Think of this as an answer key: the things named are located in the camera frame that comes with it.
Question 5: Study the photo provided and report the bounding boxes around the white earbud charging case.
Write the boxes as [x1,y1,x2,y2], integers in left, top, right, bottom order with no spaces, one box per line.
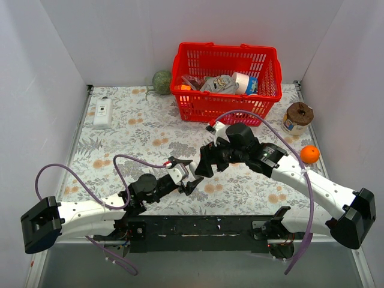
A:
[188,161,198,174]

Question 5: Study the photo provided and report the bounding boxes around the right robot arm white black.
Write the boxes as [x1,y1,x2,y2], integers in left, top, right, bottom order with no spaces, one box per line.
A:
[195,122,376,250]

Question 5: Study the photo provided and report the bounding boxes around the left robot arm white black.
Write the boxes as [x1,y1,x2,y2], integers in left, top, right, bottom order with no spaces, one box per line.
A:
[20,157,203,254]

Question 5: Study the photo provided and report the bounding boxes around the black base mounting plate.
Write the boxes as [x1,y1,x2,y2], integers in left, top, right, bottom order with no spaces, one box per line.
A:
[92,214,310,253]

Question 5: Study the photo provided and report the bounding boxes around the blue white paper roll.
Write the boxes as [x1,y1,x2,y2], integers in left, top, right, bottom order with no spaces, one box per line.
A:
[232,72,259,95]

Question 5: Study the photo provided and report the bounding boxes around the grey printed snack pouch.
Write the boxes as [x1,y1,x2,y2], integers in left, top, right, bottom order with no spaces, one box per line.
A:
[200,74,237,94]

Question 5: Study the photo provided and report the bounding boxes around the brown lidded jar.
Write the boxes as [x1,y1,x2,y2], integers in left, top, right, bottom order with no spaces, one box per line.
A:
[281,102,314,136]

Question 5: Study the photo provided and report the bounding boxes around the orange fruit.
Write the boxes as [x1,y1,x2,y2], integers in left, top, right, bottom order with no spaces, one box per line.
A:
[300,145,320,164]

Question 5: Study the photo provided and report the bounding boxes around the small orange item in basket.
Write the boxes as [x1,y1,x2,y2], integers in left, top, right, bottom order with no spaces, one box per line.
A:
[175,85,191,91]

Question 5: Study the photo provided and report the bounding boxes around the red plastic shopping basket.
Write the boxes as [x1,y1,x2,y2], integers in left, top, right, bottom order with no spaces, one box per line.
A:
[170,43,282,126]

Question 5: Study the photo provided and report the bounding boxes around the dark red snack packet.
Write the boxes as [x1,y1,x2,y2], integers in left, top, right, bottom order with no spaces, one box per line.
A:
[181,74,205,91]

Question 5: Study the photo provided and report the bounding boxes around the green round melon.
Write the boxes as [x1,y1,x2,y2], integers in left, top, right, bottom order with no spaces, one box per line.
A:
[152,70,172,95]

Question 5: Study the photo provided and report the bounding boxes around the white rectangular device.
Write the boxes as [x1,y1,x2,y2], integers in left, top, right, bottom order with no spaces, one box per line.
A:
[93,98,113,130]

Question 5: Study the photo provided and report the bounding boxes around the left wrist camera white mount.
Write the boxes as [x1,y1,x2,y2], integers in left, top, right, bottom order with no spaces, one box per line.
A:
[165,161,189,185]

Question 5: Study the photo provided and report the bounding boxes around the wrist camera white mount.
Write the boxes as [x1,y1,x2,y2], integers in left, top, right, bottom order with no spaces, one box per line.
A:
[165,161,189,185]
[206,120,227,146]

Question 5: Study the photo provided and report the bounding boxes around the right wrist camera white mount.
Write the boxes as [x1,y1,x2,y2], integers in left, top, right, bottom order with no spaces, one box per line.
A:
[206,120,227,146]

